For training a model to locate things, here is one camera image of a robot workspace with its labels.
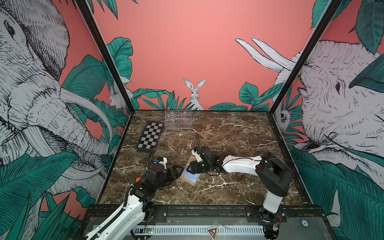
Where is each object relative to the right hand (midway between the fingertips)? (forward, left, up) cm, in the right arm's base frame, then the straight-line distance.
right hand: (187, 169), depth 83 cm
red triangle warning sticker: (-28, -13, -4) cm, 31 cm away
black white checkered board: (+24, +27, -2) cm, 36 cm away
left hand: (-1, +3, +4) cm, 5 cm away
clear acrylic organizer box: (+40, +9, -2) cm, 41 cm away
